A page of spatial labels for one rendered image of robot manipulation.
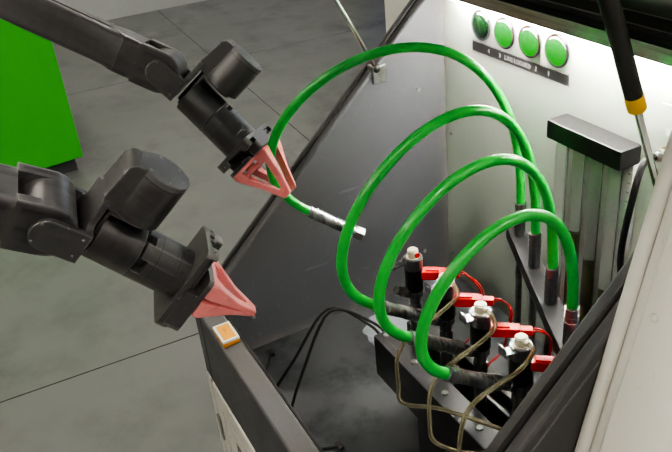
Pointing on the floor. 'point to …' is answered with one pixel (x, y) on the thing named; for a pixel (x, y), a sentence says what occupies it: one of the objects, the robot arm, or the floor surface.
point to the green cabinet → (32, 90)
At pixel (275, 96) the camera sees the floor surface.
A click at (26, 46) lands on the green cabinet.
